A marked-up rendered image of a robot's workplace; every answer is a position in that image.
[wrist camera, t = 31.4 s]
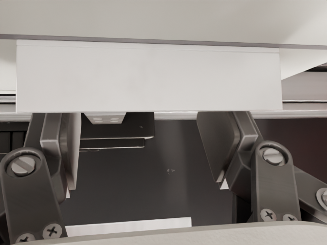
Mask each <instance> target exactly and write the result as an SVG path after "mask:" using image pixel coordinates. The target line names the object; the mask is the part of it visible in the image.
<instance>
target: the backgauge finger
mask: <svg viewBox="0 0 327 245"><path fill-rule="evenodd" d="M153 137H155V117H154V112H83V113H81V133H80V145H79V149H106V148H139V147H144V146H145V139H150V138H153Z"/></svg>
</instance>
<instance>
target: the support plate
mask: <svg viewBox="0 0 327 245"><path fill-rule="evenodd" d="M0 34H11V35H51V36H78V37H105V38H133V39H160V40H187V41H214V42H242V43H269V44H296V45H324V46H327V0H0ZM16 51H17V40H14V39H0V90H16ZM279 55H280V71H281V80H283V79H285V78H288V77H290V76H293V75H295V74H298V73H301V72H303V71H306V70H308V69H311V68H314V67H316V66H318V65H321V64H323V63H326V62H327V50H311V49H281V48H279Z"/></svg>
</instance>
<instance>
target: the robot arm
mask: <svg viewBox="0 0 327 245"><path fill-rule="evenodd" d="M197 125H198V129H199V132H200V136H201V139H202V143H203V146H204V149H205V152H206V156H207V159H208V162H209V166H210V169H211V173H212V176H213V179H214V181H215V182H218V185H219V188H220V189H229V191H231V192H233V199H232V224H226V225H212V226H198V227H181V228H168V229H156V230H144V231H132V232H120V233H108V234H96V235H84V236H73V237H68V235H67V232H66V228H65V225H64V221H63V218H62V214H61V211H60V207H59V205H60V204H61V203H63V202H64V201H65V200H66V198H70V193H71V190H75V188H76V179H77V167H78V156H79V145H80V133H81V113H32V115H31V119H30V123H29V127H28V131H27V134H26V138H25V142H24V146H23V147H21V148H18V149H15V150H13V151H11V152H10V153H8V154H7V155H6V156H5V157H4V158H3V159H2V160H1V162H0V245H327V184H326V183H324V182H322V181H320V180H319V179H317V178H315V177H313V176H312V175H310V174H308V173H306V172H305V171H303V170H301V169H299V168H298V167H296V166H294V165H293V160H292V156H291V153H290V152H289V150H288V149H287V148H286V147H285V146H283V145H282V144H279V143H277V142H275V141H271V140H264V139H263V137H262V135H261V133H260V131H259V129H258V127H257V125H256V123H255V121H254V119H253V117H252V115H251V112H250V111H200V112H198V113H197Z"/></svg>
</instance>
